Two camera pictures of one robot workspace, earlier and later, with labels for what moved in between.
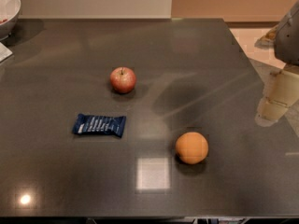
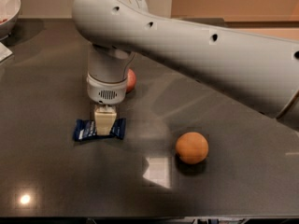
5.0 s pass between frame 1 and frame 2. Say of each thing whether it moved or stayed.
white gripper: moved
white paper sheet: stayed
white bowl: stayed
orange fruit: stayed
